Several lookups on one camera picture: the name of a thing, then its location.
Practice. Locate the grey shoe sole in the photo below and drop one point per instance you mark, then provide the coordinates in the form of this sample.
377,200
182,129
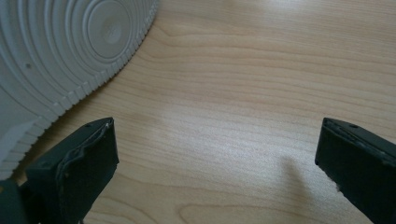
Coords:
62,49

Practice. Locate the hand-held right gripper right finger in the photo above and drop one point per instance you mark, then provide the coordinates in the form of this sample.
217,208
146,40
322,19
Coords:
361,165

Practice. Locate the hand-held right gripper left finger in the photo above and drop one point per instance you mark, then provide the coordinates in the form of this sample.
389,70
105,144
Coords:
77,168

